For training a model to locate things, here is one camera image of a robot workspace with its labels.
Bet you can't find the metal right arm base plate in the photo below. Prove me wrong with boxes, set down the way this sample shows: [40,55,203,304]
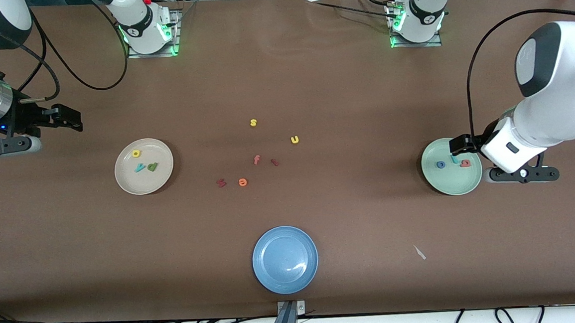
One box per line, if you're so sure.
[125,8,185,59]

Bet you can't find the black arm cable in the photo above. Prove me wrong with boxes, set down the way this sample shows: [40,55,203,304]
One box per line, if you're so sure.
[462,6,575,143]
[8,0,130,104]

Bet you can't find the green plate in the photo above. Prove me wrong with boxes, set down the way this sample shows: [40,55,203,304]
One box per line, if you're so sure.
[420,136,484,198]

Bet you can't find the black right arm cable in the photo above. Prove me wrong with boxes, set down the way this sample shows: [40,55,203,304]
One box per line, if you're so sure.
[8,0,130,104]

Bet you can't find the beige brown plate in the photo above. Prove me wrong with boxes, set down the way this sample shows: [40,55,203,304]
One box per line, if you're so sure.
[113,137,176,197]

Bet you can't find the blue plate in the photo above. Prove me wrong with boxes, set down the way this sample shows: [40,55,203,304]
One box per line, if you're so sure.
[250,224,321,297]

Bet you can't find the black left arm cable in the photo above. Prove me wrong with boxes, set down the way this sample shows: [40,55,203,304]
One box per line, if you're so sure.
[462,6,575,143]

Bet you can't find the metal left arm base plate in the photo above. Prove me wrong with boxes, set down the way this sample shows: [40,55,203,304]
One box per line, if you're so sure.
[385,0,443,50]

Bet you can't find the brown table cover sheet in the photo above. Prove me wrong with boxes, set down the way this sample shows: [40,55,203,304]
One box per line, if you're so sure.
[0,0,575,323]

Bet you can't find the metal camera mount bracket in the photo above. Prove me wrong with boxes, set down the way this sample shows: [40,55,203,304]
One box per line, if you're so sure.
[275,299,308,323]

